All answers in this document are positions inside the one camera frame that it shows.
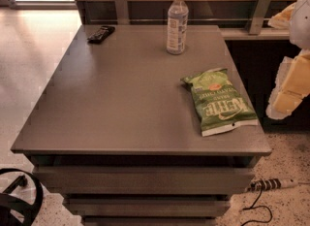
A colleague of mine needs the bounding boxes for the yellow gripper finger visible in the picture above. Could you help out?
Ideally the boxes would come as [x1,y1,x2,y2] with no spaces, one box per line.
[265,49,310,120]
[267,3,295,29]

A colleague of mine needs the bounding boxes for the green jalapeno chip bag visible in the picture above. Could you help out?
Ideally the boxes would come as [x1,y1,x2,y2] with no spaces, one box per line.
[181,68,259,137]

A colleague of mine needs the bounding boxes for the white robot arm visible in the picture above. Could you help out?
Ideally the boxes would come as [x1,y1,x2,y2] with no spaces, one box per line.
[265,0,310,120]

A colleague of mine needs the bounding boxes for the black rxbar chocolate bar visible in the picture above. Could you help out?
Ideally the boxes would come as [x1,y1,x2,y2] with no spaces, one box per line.
[87,25,115,44]

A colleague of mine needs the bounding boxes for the clear plastic water bottle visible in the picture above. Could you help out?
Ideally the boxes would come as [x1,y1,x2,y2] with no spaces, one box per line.
[167,0,189,54]

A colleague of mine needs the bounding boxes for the striped power strip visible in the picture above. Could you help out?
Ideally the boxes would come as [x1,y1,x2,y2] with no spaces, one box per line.
[247,178,298,191]

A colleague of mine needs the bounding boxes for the grey drawer cabinet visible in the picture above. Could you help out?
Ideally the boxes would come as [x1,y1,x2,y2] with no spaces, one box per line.
[13,25,271,226]

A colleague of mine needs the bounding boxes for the wooden wall shelf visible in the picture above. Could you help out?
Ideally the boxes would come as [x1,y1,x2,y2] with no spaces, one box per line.
[220,27,291,42]

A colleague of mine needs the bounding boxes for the black cable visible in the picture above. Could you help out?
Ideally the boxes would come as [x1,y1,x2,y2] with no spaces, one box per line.
[239,188,274,226]

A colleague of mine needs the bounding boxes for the left metal bracket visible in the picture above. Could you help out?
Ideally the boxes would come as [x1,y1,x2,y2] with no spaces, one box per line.
[113,0,130,25]

